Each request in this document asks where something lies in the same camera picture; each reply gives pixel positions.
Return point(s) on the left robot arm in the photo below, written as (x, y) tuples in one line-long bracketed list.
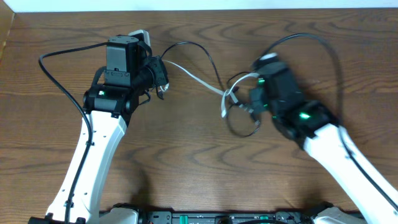
[(131, 71)]

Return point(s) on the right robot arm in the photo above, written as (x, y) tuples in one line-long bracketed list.
[(317, 131)]

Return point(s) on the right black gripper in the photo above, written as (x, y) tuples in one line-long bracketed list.
[(257, 106)]

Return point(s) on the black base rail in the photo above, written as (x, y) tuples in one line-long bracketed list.
[(230, 217)]

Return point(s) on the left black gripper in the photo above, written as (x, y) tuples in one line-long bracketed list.
[(163, 76)]

